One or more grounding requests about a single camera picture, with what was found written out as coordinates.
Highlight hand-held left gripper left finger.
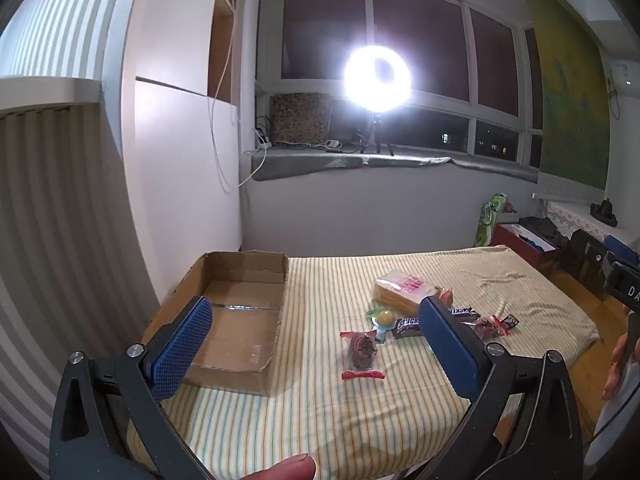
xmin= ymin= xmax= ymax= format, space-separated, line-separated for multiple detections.
xmin=49 ymin=296 xmax=213 ymax=480

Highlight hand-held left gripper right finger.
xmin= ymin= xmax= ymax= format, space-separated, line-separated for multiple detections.
xmin=419 ymin=296 xmax=585 ymax=480

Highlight clear candy packet red ends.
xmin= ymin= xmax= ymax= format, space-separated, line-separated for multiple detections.
xmin=340 ymin=330 xmax=386 ymax=381
xmin=474 ymin=312 xmax=507 ymax=339

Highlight Snickers bar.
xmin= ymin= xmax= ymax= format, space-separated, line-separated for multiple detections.
xmin=391 ymin=317 xmax=426 ymax=341

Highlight cardboard box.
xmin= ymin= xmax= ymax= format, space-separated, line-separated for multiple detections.
xmin=139 ymin=251 xmax=290 ymax=397

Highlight green yellow toy candy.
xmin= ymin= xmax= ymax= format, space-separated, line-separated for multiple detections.
xmin=364 ymin=306 xmax=397 ymax=344

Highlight sliced bread packet pink label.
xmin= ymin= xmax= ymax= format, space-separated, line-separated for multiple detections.
xmin=372 ymin=270 xmax=443 ymax=315

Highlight person's right forearm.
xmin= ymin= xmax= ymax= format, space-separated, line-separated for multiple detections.
xmin=584 ymin=385 xmax=640 ymax=467

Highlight person's right hand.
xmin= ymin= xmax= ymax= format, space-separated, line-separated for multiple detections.
xmin=602 ymin=332 xmax=632 ymax=402

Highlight person's left hand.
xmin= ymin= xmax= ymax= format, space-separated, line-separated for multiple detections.
xmin=234 ymin=452 xmax=317 ymax=480

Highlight black chair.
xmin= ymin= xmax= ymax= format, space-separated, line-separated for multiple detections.
xmin=560 ymin=229 xmax=614 ymax=302

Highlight dark figurine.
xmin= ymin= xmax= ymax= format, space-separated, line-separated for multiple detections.
xmin=590 ymin=199 xmax=619 ymax=227

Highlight white lace cloth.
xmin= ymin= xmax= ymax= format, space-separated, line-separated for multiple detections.
xmin=542 ymin=200 xmax=640 ymax=242

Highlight dark cloth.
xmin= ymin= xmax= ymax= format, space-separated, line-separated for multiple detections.
xmin=520 ymin=216 xmax=569 ymax=247

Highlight red box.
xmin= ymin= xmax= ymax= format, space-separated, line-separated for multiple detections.
xmin=492 ymin=220 xmax=559 ymax=279

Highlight striped yellow bed sheet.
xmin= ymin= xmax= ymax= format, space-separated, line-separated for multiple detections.
xmin=125 ymin=246 xmax=600 ymax=480

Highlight green paper bag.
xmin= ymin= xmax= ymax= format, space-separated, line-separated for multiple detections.
xmin=472 ymin=192 xmax=509 ymax=249

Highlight black tripod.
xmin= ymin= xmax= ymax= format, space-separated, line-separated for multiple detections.
xmin=356 ymin=114 xmax=396 ymax=157

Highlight white framed window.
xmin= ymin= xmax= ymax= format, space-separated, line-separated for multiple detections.
xmin=255 ymin=0 xmax=547 ymax=170

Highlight patterned brown cushion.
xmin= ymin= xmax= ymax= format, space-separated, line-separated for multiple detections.
xmin=270 ymin=92 xmax=334 ymax=147

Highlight green wall poster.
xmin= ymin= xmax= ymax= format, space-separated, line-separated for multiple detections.
xmin=515 ymin=0 xmax=615 ymax=192

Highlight white cable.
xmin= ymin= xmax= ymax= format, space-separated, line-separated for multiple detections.
xmin=207 ymin=0 xmax=257 ymax=191

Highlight ring light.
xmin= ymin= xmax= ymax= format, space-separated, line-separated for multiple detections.
xmin=342 ymin=44 xmax=414 ymax=107

